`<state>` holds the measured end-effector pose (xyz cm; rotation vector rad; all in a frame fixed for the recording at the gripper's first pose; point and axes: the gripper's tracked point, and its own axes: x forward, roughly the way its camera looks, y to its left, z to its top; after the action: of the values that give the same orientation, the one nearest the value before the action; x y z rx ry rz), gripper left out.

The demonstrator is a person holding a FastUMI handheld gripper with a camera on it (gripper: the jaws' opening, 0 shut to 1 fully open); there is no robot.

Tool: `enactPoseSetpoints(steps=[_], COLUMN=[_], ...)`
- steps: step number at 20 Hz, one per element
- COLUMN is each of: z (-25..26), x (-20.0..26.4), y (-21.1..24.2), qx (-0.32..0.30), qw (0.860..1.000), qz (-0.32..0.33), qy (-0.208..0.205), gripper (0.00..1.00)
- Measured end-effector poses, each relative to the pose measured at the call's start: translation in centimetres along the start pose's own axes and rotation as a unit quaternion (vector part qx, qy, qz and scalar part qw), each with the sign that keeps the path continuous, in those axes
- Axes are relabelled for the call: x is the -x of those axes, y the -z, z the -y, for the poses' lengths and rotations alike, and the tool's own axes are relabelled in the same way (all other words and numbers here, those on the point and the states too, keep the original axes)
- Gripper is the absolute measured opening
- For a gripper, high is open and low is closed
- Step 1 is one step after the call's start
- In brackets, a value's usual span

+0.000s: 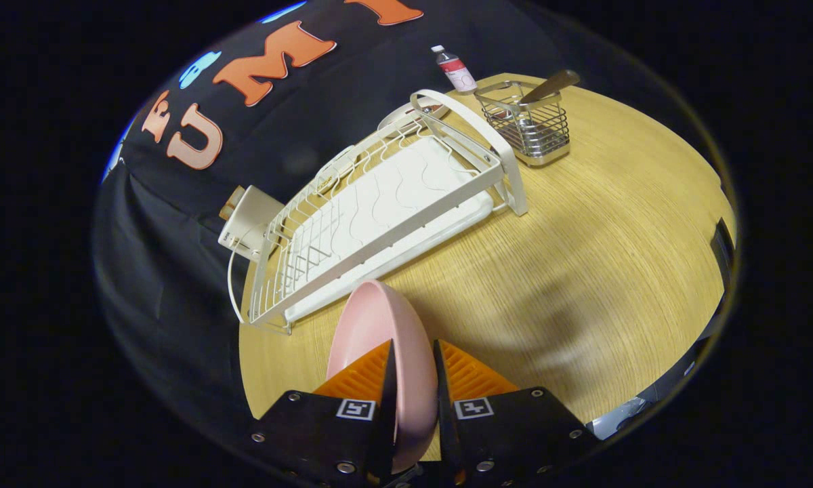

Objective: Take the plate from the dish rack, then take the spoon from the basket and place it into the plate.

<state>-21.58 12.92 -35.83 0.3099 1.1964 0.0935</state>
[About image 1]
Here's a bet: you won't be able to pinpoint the clear water bottle red label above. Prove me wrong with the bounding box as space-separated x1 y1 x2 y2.
431 45 478 94

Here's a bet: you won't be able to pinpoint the white toaster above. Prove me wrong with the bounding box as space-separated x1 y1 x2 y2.
218 186 287 262

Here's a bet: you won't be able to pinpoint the brown handled spoon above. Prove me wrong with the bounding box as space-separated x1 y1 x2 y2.
518 69 581 106

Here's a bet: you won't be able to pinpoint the toast slices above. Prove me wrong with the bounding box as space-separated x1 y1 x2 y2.
220 186 246 222

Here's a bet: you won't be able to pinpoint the white power cable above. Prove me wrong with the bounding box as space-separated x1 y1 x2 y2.
227 222 262 326

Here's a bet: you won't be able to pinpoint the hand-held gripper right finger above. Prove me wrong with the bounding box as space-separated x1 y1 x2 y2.
434 339 600 488

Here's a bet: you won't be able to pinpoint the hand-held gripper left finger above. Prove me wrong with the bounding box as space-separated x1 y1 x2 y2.
247 339 399 488

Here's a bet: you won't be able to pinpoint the pink plate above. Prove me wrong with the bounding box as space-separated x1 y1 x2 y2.
325 279 440 475

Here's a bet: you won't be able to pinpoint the cream plate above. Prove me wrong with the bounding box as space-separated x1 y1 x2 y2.
378 97 451 140

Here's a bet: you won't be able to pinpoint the white dish rack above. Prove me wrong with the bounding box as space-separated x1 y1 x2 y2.
241 88 529 336

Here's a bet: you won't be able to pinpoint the metal wire basket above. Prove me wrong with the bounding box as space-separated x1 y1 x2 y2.
474 80 571 167

